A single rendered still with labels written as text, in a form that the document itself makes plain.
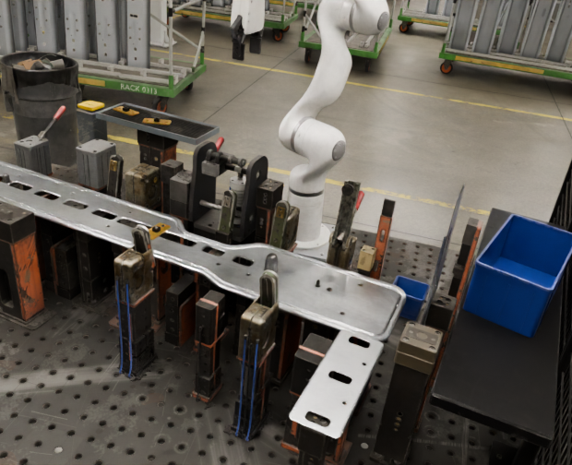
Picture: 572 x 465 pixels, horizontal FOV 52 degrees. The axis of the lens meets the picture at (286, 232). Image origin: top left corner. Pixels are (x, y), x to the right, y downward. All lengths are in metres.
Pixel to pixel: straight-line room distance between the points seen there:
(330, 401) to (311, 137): 0.91
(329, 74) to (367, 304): 0.75
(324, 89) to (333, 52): 0.11
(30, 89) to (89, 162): 2.35
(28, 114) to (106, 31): 1.82
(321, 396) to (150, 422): 0.50
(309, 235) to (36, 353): 0.91
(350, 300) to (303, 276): 0.14
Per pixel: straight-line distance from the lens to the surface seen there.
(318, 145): 1.77
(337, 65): 1.80
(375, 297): 1.41
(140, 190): 1.72
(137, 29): 5.68
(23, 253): 1.68
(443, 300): 1.32
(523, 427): 1.17
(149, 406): 1.51
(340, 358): 1.22
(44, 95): 4.13
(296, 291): 1.38
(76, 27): 5.94
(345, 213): 1.47
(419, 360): 1.22
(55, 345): 1.71
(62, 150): 4.33
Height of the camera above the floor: 1.80
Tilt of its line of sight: 30 degrees down
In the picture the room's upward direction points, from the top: 6 degrees clockwise
